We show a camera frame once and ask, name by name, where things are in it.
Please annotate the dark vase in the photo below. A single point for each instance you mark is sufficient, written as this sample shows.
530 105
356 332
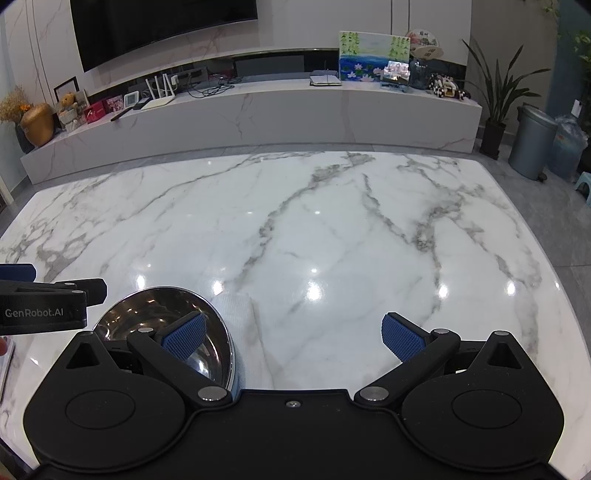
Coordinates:
24 138

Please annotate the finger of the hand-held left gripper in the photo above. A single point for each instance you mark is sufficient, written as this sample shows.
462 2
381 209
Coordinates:
16 272
92 290

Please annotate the water lily painting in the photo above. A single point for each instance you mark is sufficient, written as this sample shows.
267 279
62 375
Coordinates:
360 55

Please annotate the flat grey device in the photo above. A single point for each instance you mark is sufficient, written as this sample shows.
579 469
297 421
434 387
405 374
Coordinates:
325 79

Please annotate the red box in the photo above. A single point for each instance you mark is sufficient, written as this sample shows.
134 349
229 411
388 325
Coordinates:
96 114

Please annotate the potted plant in black pot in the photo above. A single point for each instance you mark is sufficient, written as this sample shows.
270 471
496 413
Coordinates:
496 92

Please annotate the person's left hand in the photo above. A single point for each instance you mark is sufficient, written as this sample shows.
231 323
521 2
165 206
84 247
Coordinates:
2 346

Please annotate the pink card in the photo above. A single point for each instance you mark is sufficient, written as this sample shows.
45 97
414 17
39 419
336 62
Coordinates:
114 105

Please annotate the golden vase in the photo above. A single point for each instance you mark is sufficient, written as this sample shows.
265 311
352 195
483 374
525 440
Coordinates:
38 123

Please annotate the green stool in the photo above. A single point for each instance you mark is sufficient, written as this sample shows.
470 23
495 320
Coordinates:
584 184

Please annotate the teddy bear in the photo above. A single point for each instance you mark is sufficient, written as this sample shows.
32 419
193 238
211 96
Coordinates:
68 108

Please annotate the small white display clock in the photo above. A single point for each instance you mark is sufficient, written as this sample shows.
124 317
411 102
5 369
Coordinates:
131 99

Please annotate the blue water jug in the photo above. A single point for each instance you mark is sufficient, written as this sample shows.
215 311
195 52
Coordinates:
568 147

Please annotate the small photo frame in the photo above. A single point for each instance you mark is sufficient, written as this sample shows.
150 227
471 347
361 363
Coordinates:
395 74

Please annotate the grey trash bin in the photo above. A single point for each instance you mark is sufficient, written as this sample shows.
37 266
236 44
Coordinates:
531 143

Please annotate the tall green plant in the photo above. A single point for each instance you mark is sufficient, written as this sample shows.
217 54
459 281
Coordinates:
579 41

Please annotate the round paper fan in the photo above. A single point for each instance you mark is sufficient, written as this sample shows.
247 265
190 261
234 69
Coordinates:
427 44

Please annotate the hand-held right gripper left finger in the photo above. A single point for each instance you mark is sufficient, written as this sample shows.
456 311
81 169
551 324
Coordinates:
184 337

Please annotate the steel bowl with blue outside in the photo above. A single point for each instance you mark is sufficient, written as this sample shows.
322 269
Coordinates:
152 309

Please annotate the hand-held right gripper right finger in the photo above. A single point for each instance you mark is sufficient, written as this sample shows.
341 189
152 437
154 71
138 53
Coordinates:
402 339

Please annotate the black picture frame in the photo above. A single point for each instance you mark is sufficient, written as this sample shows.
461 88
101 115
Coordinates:
64 85

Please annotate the black and white plush toy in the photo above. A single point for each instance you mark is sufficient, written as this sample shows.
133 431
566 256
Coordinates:
445 86

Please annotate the white marble television console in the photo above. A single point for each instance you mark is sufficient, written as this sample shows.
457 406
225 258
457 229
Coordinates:
277 115

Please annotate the dried flowers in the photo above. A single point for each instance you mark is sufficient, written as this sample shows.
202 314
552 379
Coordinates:
14 104

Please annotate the white router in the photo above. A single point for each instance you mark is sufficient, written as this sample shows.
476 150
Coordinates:
159 97

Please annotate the white cloth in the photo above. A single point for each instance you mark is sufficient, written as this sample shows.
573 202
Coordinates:
251 341

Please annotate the black television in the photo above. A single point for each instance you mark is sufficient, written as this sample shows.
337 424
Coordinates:
161 23

